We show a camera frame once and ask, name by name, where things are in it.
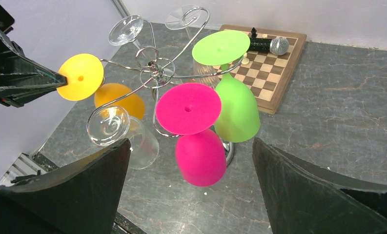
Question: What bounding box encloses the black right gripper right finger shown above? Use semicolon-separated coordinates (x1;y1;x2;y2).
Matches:
252;138;387;234

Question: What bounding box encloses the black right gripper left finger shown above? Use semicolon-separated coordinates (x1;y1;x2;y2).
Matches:
0;139;131;234

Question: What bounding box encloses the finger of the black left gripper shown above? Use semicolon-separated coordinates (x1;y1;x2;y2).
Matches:
0;29;68;101

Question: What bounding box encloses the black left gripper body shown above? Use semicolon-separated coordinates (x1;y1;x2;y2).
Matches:
0;5;24;107

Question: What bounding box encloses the orange plastic wine glass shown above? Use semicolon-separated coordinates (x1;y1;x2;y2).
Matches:
57;54;132;108

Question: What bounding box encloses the pink plastic wine glass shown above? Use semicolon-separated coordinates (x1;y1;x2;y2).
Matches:
155;83;227;187

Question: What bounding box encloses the green plastic wine glass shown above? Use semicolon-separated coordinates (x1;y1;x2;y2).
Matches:
192;30;261;143

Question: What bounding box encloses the clear ribbed wine glass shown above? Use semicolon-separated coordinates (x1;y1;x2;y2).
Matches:
165;4;219;89

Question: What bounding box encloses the wooden chess board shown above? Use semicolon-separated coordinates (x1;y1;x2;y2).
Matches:
230;28;307;114

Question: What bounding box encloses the white chess piece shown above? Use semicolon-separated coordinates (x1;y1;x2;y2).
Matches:
241;53;249;65

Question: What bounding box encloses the black microphone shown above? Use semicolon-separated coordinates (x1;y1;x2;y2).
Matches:
248;37;289;56

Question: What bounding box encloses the black chess piece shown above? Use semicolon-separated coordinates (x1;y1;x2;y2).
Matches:
251;27;258;38

